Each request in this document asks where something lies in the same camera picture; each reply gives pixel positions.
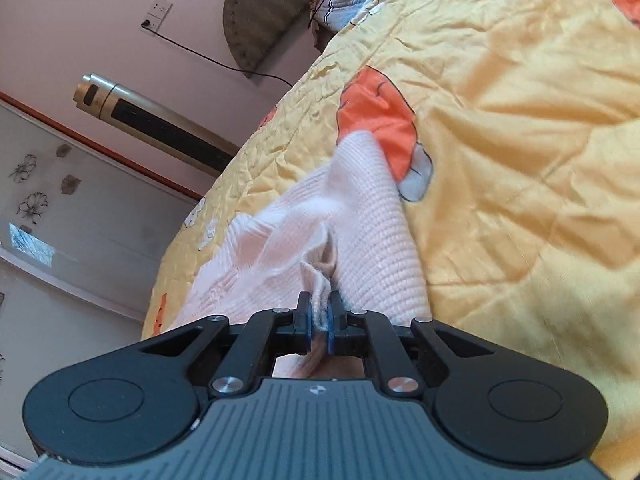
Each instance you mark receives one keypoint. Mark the white wardrobe with flower decals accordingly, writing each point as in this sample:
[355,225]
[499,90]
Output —
[75,220]

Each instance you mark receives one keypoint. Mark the grey padded headboard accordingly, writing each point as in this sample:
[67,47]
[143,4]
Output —
[265,5]

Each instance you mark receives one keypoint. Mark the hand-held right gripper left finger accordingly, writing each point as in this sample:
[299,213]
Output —
[306,327]

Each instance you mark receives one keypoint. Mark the pink knit sweater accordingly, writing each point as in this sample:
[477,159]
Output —
[300,230]

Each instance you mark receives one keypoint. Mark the gold tower fan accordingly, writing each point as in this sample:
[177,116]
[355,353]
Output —
[150,120]

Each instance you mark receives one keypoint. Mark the yellow carrot print blanket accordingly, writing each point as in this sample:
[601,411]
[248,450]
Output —
[500,110]

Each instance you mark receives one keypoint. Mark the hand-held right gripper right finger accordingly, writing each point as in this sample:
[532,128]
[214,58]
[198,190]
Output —
[331,331]

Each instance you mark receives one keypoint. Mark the white wall socket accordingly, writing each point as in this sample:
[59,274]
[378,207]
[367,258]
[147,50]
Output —
[159,12]

